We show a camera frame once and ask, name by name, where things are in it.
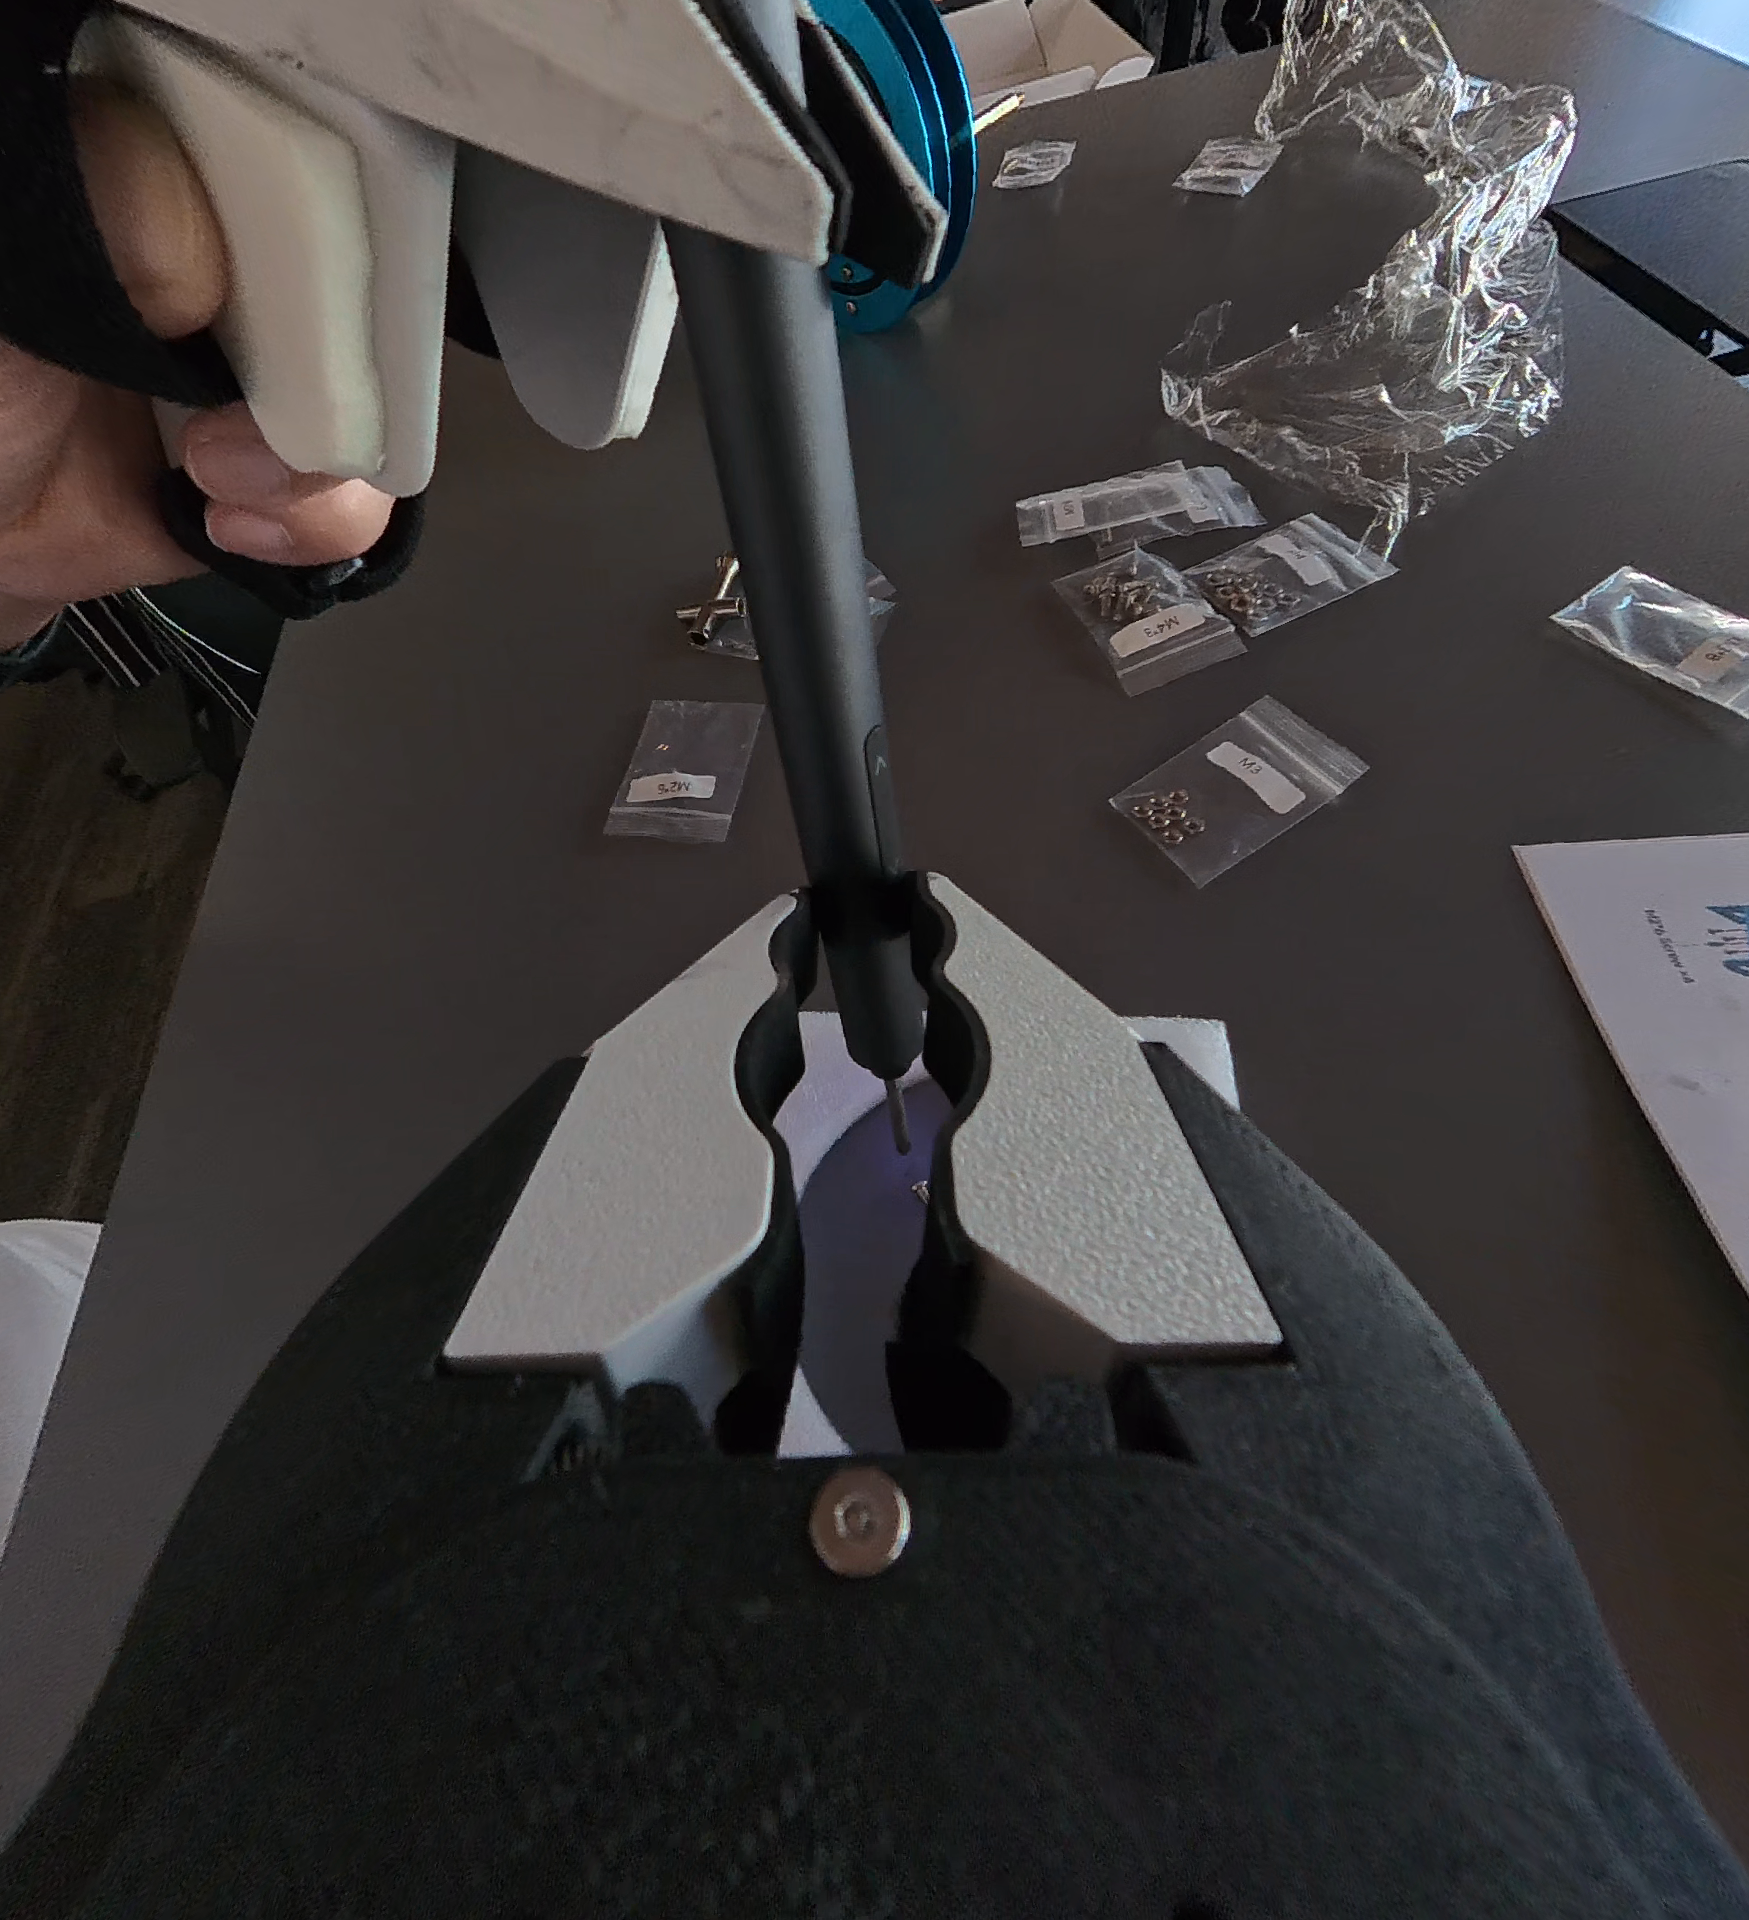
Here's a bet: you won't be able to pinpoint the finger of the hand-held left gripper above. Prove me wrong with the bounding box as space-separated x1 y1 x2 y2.
797 0 953 291
77 0 860 272

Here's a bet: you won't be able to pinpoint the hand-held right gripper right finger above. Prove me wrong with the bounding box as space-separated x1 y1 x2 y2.
886 864 1287 1455

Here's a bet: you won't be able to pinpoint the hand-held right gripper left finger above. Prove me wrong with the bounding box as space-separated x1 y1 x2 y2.
439 885 819 1458

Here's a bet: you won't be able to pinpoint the blue metal robot part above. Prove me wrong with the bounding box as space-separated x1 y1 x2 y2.
797 0 984 341

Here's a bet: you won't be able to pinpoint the black cylindrical tube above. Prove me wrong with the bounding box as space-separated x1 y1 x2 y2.
670 223 953 1160

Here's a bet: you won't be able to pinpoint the dark grey desk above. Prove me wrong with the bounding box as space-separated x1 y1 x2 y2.
0 0 1749 1920

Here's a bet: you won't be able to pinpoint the person's left hand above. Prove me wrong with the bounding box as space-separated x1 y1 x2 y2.
0 74 412 663

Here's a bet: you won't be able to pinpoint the white foam pad with hole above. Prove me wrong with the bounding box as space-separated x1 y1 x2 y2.
776 1012 1239 1462

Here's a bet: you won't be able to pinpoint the small white cardboard boxes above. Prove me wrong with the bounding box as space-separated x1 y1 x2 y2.
964 0 1165 112

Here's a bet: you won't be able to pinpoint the small bag labelled M3 nuts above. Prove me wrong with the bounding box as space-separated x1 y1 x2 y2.
1109 694 1368 889

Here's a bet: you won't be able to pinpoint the small metal cross wrench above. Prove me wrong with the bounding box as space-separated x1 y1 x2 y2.
673 549 760 652

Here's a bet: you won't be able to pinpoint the clear zip bag of screws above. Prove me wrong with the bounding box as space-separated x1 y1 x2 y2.
1051 547 1250 696

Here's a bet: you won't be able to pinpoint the crumpled clear plastic wrap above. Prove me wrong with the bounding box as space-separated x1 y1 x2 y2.
1158 0 1582 561

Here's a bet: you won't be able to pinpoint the clear zip bag of nuts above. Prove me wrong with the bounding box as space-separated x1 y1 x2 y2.
1187 515 1401 640

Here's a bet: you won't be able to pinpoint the printed instruction sheet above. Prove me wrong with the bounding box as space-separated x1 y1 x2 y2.
1512 829 1749 1444

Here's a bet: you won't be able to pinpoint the black desk cable hatch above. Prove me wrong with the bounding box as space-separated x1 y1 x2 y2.
1546 153 1749 411

